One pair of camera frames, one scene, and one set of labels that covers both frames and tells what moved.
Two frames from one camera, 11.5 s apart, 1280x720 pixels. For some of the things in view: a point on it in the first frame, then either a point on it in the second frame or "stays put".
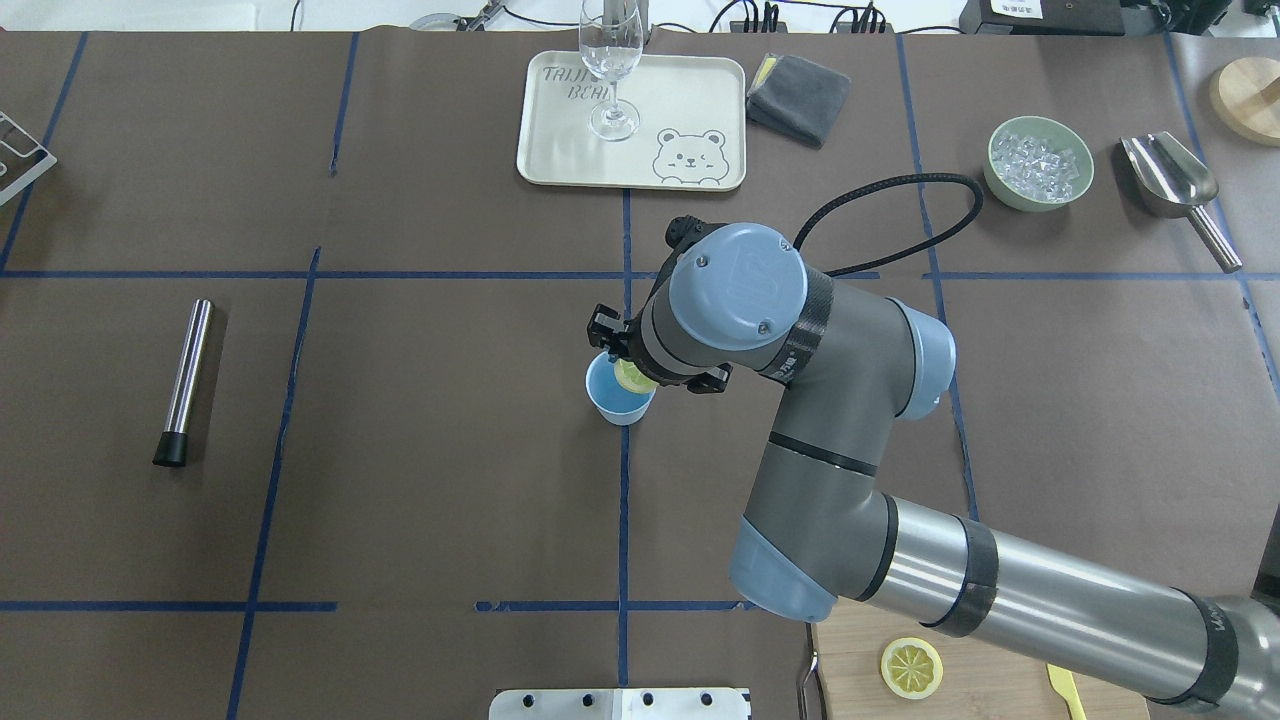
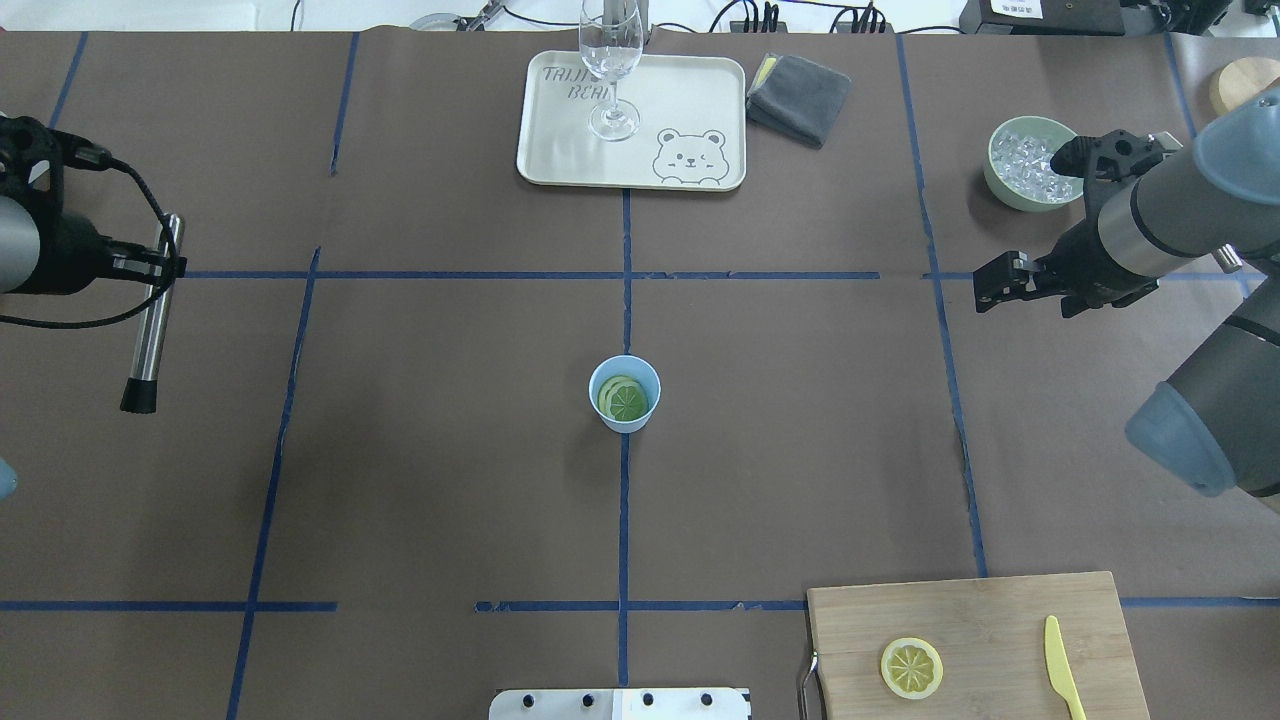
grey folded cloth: (796, 98) stays put
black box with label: (1043, 18) stays put
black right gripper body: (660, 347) to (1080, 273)
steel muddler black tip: (171, 449) to (142, 392)
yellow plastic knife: (1064, 684) stays put
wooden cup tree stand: (1245, 95) stays put
